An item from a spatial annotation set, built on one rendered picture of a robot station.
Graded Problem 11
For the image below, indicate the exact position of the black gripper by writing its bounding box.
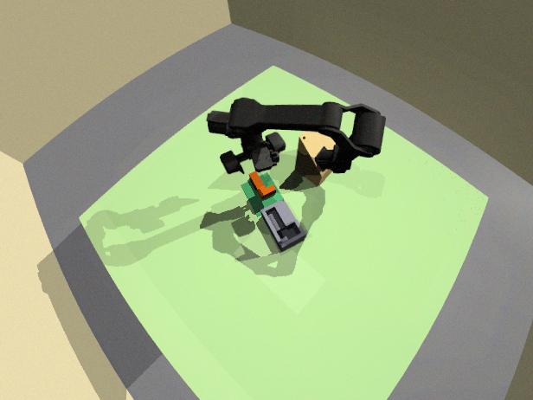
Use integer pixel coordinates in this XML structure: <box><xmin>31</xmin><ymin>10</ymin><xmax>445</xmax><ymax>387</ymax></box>
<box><xmin>220</xmin><ymin>132</ymin><xmax>286</xmax><ymax>174</ymax></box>

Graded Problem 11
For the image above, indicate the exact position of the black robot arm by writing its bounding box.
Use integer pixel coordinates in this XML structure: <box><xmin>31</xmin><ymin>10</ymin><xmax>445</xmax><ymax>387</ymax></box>
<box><xmin>206</xmin><ymin>97</ymin><xmax>386</xmax><ymax>174</ymax></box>

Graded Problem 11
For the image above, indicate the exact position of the orange l-shaped part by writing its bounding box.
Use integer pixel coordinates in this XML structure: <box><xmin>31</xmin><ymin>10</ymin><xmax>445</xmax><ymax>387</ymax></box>
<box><xmin>249</xmin><ymin>171</ymin><xmax>276</xmax><ymax>200</ymax></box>

